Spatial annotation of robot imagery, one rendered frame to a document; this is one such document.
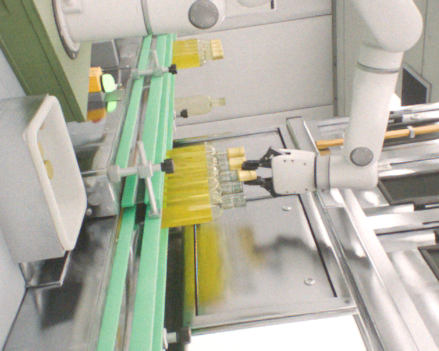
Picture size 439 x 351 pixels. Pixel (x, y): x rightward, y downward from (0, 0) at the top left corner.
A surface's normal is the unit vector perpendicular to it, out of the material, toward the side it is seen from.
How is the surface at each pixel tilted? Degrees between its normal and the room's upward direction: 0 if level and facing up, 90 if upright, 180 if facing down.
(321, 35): 90
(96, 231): 90
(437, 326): 90
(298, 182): 106
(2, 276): 0
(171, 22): 95
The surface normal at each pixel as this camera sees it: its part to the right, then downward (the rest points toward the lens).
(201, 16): 0.00, 0.67
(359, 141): -0.33, 0.41
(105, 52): 0.07, 0.48
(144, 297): -0.12, -0.87
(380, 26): -0.19, 0.57
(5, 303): 0.99, -0.14
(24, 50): 0.11, 0.80
